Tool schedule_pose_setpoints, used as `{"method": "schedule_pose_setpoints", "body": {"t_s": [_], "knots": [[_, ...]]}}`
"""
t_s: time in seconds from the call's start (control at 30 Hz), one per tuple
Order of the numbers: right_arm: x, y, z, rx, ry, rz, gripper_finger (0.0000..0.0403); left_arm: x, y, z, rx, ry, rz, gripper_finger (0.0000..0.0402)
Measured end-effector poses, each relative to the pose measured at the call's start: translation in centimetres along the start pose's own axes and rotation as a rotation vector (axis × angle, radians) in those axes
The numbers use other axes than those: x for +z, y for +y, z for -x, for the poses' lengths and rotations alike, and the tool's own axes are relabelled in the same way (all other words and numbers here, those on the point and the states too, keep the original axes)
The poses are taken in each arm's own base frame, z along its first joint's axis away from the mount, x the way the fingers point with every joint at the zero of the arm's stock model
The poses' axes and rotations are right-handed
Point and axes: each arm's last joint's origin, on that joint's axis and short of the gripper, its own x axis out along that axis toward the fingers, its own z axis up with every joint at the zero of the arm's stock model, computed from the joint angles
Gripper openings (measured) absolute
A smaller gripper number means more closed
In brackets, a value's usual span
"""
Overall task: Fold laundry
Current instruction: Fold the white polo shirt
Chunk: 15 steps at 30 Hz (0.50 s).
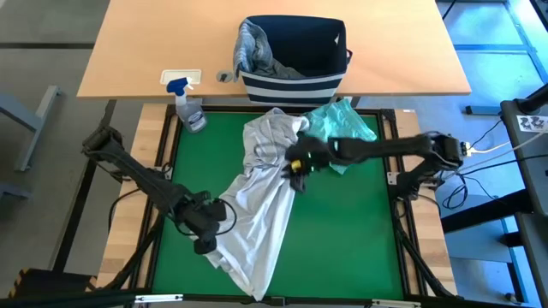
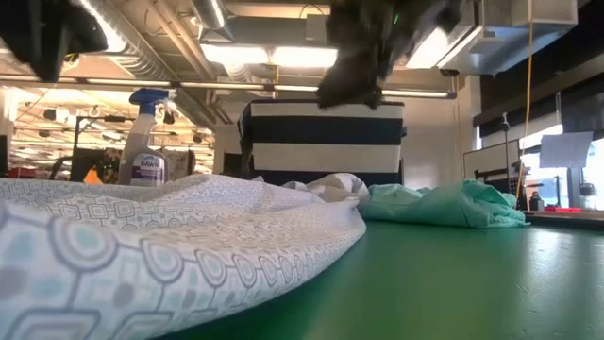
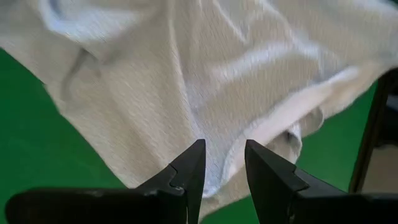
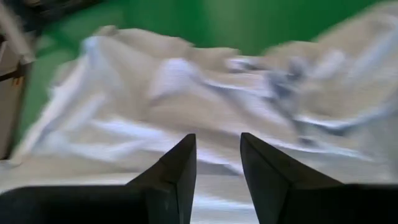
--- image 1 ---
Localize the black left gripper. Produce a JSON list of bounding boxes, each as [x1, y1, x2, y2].
[[176, 192, 228, 256]]

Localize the grey metal furniture leg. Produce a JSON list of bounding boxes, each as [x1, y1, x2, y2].
[[0, 85, 64, 173], [0, 181, 33, 201]]

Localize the black desk foot bar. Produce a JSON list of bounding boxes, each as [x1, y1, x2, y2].
[[51, 98, 117, 273]]

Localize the green table mat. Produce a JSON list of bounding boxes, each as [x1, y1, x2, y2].
[[152, 111, 406, 300]]

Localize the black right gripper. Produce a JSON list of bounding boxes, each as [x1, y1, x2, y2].
[[283, 137, 339, 193]]

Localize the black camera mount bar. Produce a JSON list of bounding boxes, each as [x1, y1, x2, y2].
[[0, 288, 149, 308]]

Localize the grey striped garment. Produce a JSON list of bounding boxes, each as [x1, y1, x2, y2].
[[233, 19, 307, 82]]

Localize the black cylindrical post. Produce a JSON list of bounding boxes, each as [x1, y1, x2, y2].
[[513, 83, 548, 115]]

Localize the white fiducial marker sticker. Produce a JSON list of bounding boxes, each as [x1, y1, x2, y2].
[[516, 114, 548, 133]]

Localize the white floor cable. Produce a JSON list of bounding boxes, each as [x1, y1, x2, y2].
[[470, 127, 548, 156]]

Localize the black aluminium table frame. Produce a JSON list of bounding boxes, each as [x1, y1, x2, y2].
[[128, 104, 459, 307]]

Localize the black floor cable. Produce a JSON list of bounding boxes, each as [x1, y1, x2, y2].
[[462, 153, 548, 176]]

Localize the navy white-striped laundry basket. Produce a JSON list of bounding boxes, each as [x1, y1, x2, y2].
[[233, 15, 353, 106]]

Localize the light wooden desk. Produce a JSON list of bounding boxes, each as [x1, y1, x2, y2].
[[76, 0, 472, 100]]

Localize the black cable sleeve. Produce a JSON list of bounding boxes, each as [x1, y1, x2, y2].
[[391, 198, 457, 299], [102, 200, 168, 292]]

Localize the white desk outlet plate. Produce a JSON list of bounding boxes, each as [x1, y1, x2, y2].
[[160, 68, 202, 86]]

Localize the black case with hazard stripes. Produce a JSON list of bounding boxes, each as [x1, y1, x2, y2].
[[8, 267, 98, 299]]

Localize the clear spray bottle blue trigger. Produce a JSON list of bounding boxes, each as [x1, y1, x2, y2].
[[165, 76, 207, 134]]

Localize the black cart base beam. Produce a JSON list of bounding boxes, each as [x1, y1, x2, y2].
[[440, 187, 534, 234]]

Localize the silver metal bracket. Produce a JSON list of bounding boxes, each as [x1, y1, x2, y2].
[[371, 299, 423, 308], [134, 293, 184, 305]]

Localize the teal shorts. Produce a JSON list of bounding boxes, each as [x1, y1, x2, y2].
[[301, 98, 378, 175]]

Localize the grey black equipment cart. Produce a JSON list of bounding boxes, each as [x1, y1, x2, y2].
[[499, 83, 548, 308]]

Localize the grey desk foot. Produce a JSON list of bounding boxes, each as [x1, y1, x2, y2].
[[465, 104, 503, 116]]

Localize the white patterned collared shirt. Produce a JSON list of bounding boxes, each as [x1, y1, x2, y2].
[[200, 107, 312, 302]]

